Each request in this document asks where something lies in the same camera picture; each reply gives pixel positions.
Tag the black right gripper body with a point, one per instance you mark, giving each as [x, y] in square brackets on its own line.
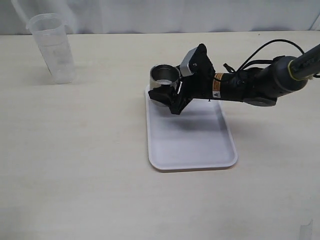
[197, 86]

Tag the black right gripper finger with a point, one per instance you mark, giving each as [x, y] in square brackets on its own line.
[163, 96]

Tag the stainless steel cup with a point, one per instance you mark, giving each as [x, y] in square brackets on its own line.
[163, 82]

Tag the clear plastic measuring jug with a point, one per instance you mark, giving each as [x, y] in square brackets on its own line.
[49, 33]

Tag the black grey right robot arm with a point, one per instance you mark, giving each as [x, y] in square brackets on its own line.
[256, 82]

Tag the white rectangular plastic tray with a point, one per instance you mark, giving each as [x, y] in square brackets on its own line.
[197, 139]

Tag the white backdrop curtain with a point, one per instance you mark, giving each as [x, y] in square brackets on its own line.
[178, 16]

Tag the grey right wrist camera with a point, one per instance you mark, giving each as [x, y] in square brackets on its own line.
[185, 65]

